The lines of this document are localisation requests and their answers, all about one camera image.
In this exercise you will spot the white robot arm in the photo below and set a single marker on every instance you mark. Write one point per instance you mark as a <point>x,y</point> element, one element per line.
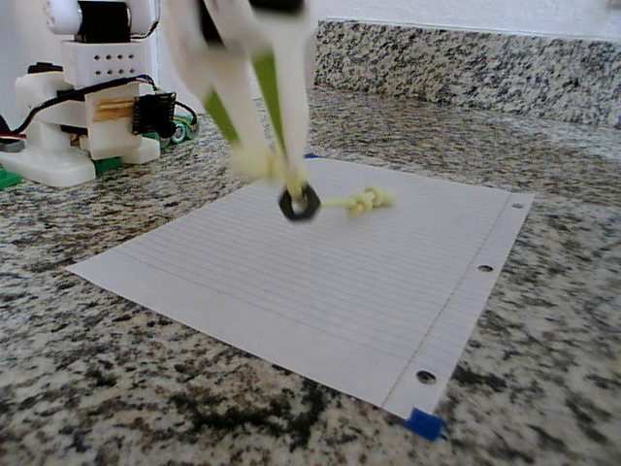
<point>111,63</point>

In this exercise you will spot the lined white paper sheet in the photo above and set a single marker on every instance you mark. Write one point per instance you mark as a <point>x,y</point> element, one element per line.
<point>339,301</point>

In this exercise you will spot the green round roll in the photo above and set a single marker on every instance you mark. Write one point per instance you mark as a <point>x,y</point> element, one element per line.
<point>182,133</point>

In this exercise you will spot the black circuit board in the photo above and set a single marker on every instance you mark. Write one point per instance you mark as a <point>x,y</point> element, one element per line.
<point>153,114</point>

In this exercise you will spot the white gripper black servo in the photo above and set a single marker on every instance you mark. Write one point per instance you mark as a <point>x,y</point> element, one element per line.
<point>252,58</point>

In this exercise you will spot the speckled granite backsplash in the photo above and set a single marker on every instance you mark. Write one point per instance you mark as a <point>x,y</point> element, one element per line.
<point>461,68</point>

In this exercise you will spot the black hex nut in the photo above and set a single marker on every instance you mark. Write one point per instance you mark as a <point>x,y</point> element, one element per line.
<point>291,213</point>

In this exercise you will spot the green plastic base clamp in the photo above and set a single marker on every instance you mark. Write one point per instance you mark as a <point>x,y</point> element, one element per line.
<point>107,164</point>
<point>7,179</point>

